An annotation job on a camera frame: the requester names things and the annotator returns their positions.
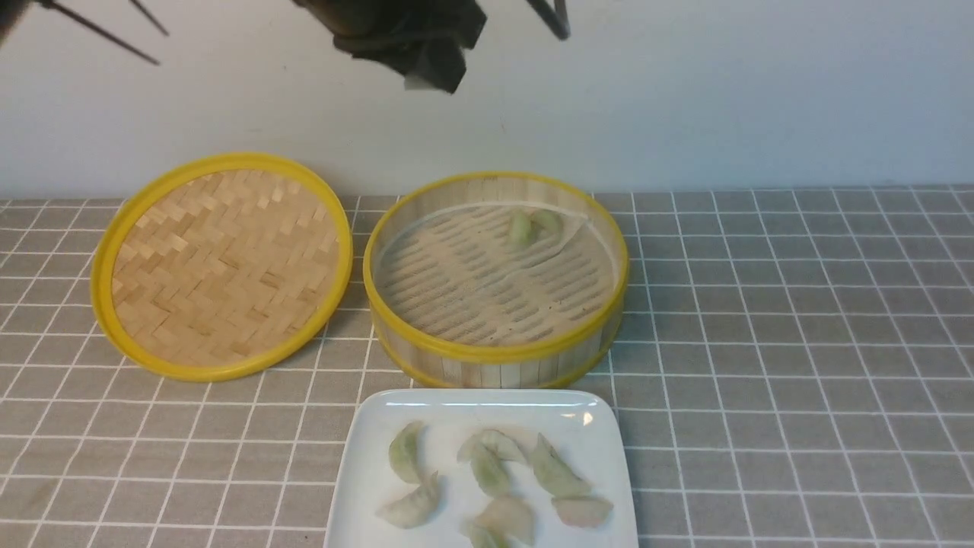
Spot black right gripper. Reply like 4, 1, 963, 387
295, 0, 571, 94

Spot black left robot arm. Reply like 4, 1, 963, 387
1, 1, 161, 66

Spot white square plate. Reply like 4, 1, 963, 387
323, 389, 639, 547

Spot pale green dumpling plate centre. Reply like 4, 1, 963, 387
457, 428, 528, 466

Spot green dumpling plate left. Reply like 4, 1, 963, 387
387, 421, 425, 485

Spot green dumpling plate right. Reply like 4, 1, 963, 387
528, 433, 592, 497

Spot pinkish dumpling plate right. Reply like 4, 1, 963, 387
551, 495, 613, 528

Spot pale dumpling plate bottom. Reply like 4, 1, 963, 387
473, 496, 536, 547

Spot pale dumpling plate lower left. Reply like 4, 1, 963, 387
375, 471, 441, 530

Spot green dumpling plate bottom edge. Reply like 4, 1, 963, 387
460, 521, 509, 548

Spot bamboo steamer basket yellow rim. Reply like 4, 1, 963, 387
363, 171, 629, 388

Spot white steamer liner paper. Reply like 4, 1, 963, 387
371, 201, 622, 348

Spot grey checked tablecloth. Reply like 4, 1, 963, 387
1, 187, 973, 547

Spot woven bamboo steamer lid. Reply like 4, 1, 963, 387
91, 152, 354, 383

